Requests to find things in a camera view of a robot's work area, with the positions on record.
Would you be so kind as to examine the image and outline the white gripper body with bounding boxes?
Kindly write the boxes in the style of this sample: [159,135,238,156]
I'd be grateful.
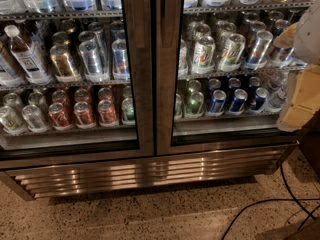
[294,0,320,65]

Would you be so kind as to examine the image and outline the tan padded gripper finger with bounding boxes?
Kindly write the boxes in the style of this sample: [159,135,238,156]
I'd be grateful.
[276,65,320,132]
[273,23,298,48]

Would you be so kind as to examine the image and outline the glass fridge door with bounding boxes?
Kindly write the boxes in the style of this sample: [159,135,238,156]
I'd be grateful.
[156,0,315,155]
[0,0,153,170]

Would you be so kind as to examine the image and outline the green can right door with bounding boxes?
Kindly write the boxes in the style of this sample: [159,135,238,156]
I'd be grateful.
[185,91,204,118]

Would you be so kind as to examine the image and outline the green soda can left door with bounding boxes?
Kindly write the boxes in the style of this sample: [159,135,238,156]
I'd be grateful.
[121,98,135,125]

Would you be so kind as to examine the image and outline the steel fridge bottom grille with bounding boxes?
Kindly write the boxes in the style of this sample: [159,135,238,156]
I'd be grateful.
[1,141,298,201]

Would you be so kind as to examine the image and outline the silver tall can right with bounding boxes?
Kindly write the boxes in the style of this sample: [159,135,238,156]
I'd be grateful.
[244,30,273,70]

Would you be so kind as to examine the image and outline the clear water bottle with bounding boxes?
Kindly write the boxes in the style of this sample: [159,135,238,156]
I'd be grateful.
[265,84,288,113]

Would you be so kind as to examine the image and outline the blue pepsi can right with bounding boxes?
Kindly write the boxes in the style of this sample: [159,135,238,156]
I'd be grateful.
[247,87,269,113]

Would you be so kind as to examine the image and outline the blue pepsi can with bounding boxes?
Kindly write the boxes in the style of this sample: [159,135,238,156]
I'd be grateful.
[227,88,248,115]
[207,90,226,115]
[247,87,269,113]

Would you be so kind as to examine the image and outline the blue pepsi can middle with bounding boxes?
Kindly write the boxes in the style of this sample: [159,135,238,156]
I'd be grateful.
[227,88,248,115]

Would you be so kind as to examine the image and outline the blue pepsi can left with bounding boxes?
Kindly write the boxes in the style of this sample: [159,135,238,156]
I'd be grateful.
[207,90,226,115]

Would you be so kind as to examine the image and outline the white green 7up can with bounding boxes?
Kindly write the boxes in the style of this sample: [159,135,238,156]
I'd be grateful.
[191,36,215,74]

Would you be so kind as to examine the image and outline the red soda can right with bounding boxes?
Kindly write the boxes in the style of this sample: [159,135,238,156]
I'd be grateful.
[98,100,118,126]

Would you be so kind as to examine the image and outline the red soda can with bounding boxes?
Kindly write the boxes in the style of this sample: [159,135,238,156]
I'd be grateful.
[74,101,96,129]
[48,102,72,130]
[98,100,118,126]

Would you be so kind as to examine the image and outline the red soda can middle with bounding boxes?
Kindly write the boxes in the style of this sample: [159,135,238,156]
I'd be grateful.
[74,101,96,129]

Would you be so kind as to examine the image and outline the gold can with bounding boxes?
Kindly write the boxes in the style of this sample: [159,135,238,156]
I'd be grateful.
[50,44,80,82]

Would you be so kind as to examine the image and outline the red soda can left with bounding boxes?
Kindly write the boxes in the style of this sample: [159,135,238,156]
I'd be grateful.
[48,102,72,130]

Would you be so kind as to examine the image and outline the brown tea bottle white cap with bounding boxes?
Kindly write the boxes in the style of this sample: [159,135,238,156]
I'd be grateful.
[4,25,52,85]

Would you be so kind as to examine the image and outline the clear silver can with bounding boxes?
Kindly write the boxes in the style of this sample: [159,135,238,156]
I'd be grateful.
[22,105,49,133]

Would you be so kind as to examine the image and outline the black floor cable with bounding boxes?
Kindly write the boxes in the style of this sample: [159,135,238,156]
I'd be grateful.
[220,164,320,240]

